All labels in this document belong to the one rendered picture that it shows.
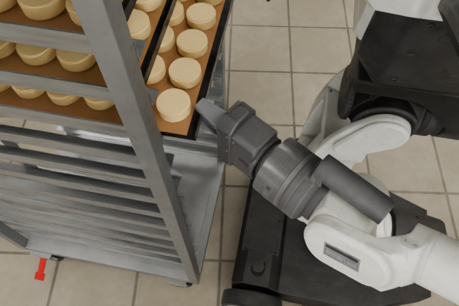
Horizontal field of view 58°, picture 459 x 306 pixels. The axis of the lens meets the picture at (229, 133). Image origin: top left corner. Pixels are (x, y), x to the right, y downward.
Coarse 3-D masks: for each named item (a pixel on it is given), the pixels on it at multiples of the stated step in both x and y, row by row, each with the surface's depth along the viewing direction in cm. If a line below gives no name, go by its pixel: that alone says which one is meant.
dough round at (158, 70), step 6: (156, 60) 64; (162, 60) 64; (156, 66) 64; (162, 66) 64; (156, 72) 63; (162, 72) 64; (150, 78) 63; (156, 78) 63; (162, 78) 64; (150, 84) 64
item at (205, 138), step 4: (200, 132) 141; (200, 136) 143; (204, 136) 143; (208, 136) 142; (212, 136) 142; (184, 140) 143; (188, 140) 142; (196, 140) 142; (200, 140) 142; (204, 140) 142; (208, 140) 142; (212, 140) 142; (216, 140) 142; (208, 144) 142; (212, 144) 142; (216, 144) 142
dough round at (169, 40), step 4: (168, 28) 68; (168, 32) 67; (172, 32) 67; (164, 36) 67; (168, 36) 67; (172, 36) 67; (164, 40) 66; (168, 40) 66; (172, 40) 67; (164, 44) 66; (168, 44) 67; (172, 44) 68; (160, 48) 66; (164, 48) 67; (168, 48) 67; (160, 52) 67
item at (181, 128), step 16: (192, 0) 74; (224, 0) 74; (176, 32) 70; (208, 32) 70; (176, 48) 68; (208, 48) 68; (0, 96) 63; (16, 96) 63; (48, 96) 63; (192, 96) 63; (64, 112) 62; (80, 112) 62; (96, 112) 62; (112, 112) 62; (192, 112) 62; (160, 128) 60; (176, 128) 60
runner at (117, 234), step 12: (12, 216) 117; (24, 216) 119; (36, 216) 119; (72, 228) 116; (84, 228) 115; (96, 228) 118; (132, 240) 115; (144, 240) 113; (156, 240) 116; (168, 240) 116
